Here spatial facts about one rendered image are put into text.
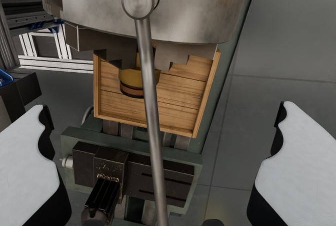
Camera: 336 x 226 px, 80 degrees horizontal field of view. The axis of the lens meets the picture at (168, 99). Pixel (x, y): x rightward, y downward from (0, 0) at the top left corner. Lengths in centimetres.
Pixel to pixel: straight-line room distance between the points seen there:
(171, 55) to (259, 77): 131
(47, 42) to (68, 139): 91
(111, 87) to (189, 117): 27
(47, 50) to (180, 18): 143
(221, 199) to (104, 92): 197
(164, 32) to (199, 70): 38
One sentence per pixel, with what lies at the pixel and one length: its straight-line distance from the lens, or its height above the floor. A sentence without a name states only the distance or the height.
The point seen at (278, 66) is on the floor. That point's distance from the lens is 165.
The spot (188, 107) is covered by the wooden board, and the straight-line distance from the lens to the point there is 67.
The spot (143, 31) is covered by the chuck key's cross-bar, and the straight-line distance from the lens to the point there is 17.
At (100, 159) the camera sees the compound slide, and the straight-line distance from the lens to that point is 69.
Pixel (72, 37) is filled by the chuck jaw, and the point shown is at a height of 119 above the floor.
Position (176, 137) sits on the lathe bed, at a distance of 76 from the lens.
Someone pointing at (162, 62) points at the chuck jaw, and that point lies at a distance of 38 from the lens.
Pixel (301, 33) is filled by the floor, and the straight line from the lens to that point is 164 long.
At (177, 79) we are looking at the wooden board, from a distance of 62.
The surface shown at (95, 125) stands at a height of 83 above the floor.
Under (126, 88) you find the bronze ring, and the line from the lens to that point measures 40.
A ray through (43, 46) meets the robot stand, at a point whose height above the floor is 21.
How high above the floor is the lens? 146
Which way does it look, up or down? 62 degrees down
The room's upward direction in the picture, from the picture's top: 165 degrees counter-clockwise
